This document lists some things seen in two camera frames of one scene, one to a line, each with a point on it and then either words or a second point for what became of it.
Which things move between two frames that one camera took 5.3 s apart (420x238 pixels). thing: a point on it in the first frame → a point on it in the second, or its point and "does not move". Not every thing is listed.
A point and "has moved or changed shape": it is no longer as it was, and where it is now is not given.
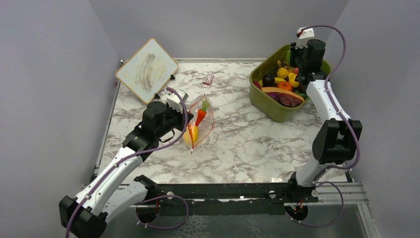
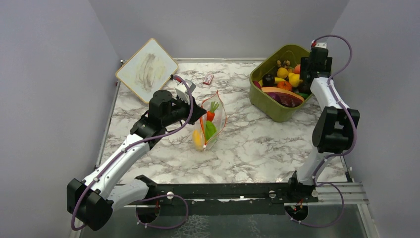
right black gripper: x=293 y=51 → x=303 y=66
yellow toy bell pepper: x=186 y=136 → x=197 y=139
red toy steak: x=286 y=99 does not move
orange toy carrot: x=201 y=112 has moved or changed shape
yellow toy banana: x=277 y=80 does not move
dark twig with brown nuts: x=284 y=64 does not move
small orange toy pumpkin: x=285 y=85 does not move
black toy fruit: x=268 y=81 does not move
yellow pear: x=291 y=77 does not move
